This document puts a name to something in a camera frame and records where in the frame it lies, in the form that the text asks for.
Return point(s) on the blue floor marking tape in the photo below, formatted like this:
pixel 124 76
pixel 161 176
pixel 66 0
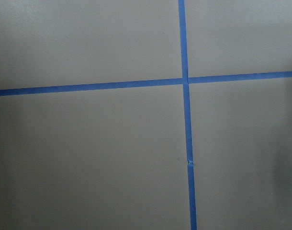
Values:
pixel 185 81

